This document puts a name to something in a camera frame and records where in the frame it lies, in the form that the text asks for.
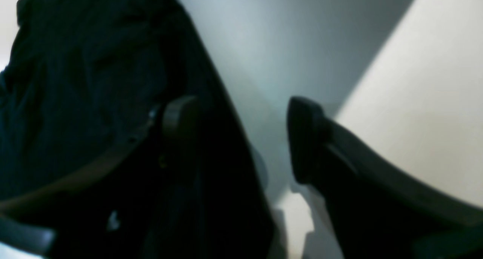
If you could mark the black t-shirt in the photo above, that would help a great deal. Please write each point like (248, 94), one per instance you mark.
(82, 75)

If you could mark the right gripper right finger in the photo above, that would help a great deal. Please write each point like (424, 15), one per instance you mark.
(377, 210)

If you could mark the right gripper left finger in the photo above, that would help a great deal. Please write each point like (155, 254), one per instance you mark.
(174, 123)

